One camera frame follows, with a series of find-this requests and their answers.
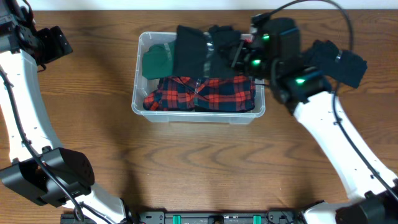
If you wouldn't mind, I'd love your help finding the red navy plaid shirt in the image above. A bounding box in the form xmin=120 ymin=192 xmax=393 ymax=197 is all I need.
xmin=143 ymin=75 xmax=256 ymax=113

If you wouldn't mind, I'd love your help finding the black garment with tape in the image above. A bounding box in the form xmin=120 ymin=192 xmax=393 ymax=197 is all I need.
xmin=172 ymin=25 xmax=241 ymax=78

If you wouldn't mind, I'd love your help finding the dark green garment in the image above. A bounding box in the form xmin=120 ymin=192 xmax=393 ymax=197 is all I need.
xmin=142 ymin=41 xmax=175 ymax=80

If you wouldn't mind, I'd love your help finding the navy garment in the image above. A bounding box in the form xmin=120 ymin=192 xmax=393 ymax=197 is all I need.
xmin=303 ymin=40 xmax=368 ymax=88

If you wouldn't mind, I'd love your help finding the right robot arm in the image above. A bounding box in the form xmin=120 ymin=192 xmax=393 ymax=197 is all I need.
xmin=231 ymin=12 xmax=397 ymax=223

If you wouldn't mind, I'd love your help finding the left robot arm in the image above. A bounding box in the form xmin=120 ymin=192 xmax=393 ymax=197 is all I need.
xmin=1 ymin=0 xmax=133 ymax=223

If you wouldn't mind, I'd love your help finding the clear plastic storage bin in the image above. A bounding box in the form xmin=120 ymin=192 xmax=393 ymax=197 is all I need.
xmin=131 ymin=32 xmax=266 ymax=124

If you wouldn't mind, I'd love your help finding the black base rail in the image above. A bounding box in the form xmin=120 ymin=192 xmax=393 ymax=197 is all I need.
xmin=60 ymin=210 xmax=304 ymax=224

